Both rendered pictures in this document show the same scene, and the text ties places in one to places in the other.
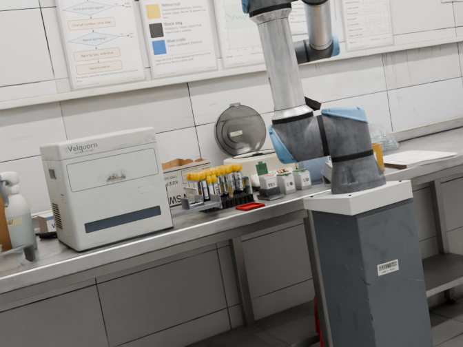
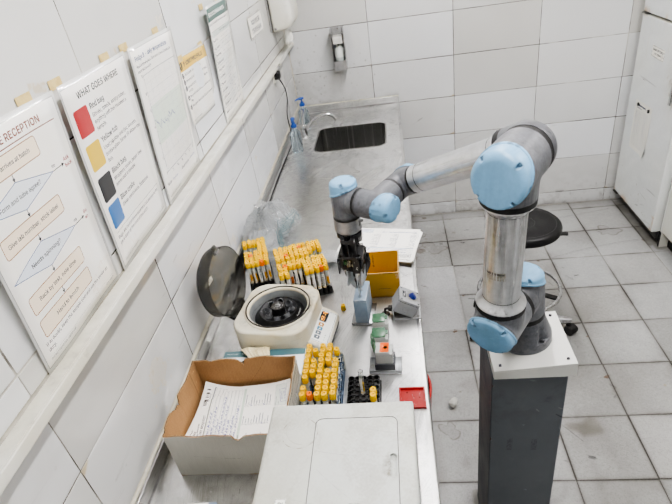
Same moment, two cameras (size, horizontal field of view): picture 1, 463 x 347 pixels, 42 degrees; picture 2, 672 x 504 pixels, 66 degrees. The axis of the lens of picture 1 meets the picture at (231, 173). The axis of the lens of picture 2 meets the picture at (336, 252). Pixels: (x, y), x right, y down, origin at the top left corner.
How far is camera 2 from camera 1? 1.77 m
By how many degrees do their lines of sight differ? 56
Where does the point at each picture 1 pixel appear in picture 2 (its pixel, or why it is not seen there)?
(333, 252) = (519, 402)
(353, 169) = (544, 328)
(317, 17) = not seen: hidden behind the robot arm
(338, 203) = (559, 369)
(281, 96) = (515, 291)
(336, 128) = (538, 298)
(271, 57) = (516, 254)
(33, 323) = not seen: outside the picture
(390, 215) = not seen: hidden behind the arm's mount
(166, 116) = (149, 312)
